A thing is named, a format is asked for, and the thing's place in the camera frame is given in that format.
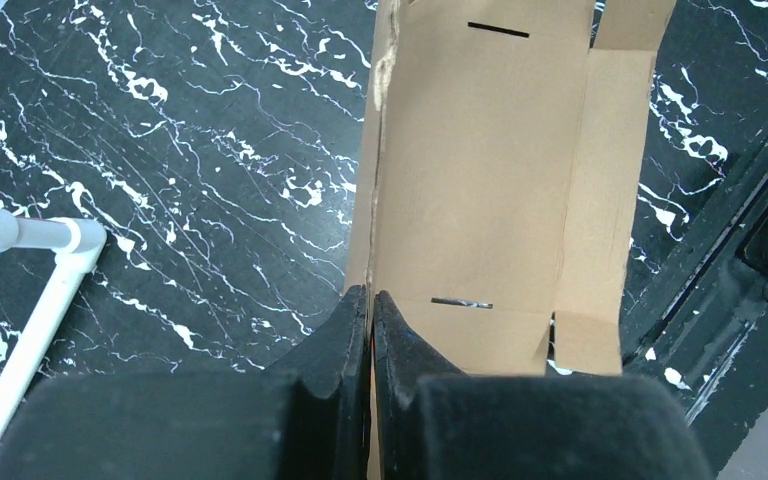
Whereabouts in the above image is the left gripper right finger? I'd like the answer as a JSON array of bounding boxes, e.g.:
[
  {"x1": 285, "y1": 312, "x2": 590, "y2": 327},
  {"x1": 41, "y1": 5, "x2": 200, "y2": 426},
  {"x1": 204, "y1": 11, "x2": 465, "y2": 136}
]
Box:
[{"x1": 372, "y1": 292, "x2": 713, "y2": 479}]

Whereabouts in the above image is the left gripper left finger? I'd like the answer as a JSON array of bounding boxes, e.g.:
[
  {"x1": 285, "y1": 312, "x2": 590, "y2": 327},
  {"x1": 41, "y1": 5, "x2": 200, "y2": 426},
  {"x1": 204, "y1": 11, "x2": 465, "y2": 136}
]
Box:
[{"x1": 0, "y1": 286, "x2": 368, "y2": 479}]

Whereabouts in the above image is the brown cardboard box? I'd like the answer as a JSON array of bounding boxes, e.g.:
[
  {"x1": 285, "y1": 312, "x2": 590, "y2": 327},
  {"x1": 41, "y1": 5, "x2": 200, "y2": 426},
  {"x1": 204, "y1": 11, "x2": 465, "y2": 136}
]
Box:
[{"x1": 342, "y1": 0, "x2": 678, "y2": 480}]

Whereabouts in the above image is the white pvc pipe frame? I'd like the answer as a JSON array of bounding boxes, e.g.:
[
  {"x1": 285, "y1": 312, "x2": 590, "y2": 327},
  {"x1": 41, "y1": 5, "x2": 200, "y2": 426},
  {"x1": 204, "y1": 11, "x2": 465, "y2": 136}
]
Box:
[{"x1": 0, "y1": 209, "x2": 107, "y2": 441}]

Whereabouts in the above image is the aluminium rail base frame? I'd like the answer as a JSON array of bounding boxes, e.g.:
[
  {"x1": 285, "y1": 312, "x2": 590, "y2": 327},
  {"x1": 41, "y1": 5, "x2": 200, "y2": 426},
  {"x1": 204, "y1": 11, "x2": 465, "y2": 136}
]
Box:
[{"x1": 622, "y1": 122, "x2": 768, "y2": 479}]

